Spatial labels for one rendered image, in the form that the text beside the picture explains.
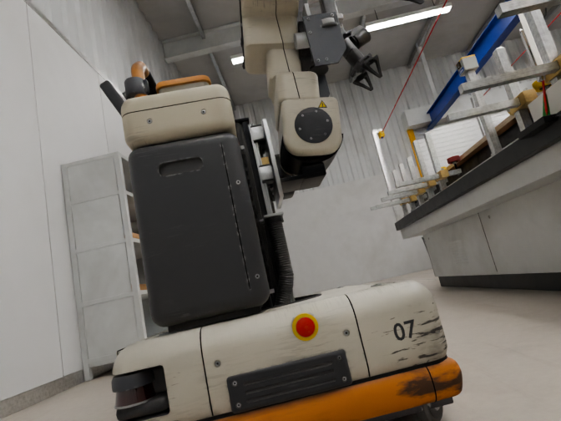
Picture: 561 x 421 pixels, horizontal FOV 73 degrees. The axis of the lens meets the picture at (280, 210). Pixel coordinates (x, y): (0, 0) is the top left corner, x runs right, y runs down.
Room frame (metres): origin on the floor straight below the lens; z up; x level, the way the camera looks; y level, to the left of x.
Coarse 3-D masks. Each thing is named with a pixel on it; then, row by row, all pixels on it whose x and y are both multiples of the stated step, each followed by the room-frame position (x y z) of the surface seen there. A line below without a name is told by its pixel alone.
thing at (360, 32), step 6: (342, 30) 1.29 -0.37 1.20; (354, 30) 1.32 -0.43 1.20; (360, 30) 1.31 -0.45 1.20; (366, 30) 1.31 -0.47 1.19; (348, 36) 1.33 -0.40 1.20; (354, 36) 1.31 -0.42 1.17; (360, 36) 1.31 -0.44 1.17; (366, 36) 1.31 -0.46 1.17; (360, 42) 1.31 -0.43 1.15; (366, 42) 1.33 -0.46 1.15
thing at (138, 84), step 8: (128, 80) 0.87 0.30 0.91; (136, 80) 0.87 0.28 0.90; (144, 80) 0.89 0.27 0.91; (104, 88) 0.91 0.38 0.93; (112, 88) 0.91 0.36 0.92; (128, 88) 0.87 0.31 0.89; (136, 88) 0.87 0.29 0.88; (144, 88) 0.88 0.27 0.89; (112, 96) 0.91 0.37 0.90; (120, 96) 0.92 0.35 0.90; (128, 96) 0.88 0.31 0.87; (120, 104) 0.91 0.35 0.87; (120, 112) 0.91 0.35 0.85
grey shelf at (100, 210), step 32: (96, 160) 2.66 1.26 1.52; (128, 160) 2.81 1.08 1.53; (64, 192) 2.67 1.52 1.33; (96, 192) 2.66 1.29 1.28; (128, 192) 2.73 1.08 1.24; (96, 224) 2.66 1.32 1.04; (128, 224) 2.65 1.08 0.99; (96, 256) 2.67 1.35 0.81; (128, 256) 2.65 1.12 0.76; (96, 288) 2.67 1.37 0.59; (128, 288) 2.66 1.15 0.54; (96, 320) 2.67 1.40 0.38; (128, 320) 2.66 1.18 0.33; (96, 352) 2.67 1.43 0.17
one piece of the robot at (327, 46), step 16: (304, 16) 0.96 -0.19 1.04; (320, 16) 0.97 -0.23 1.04; (336, 16) 0.97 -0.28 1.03; (304, 32) 0.97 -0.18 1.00; (320, 32) 0.97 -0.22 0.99; (336, 32) 0.97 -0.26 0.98; (320, 48) 0.96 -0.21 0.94; (336, 48) 0.97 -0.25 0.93; (304, 64) 1.06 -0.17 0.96; (320, 64) 0.96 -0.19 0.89; (320, 80) 1.22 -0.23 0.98; (320, 96) 1.22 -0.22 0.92
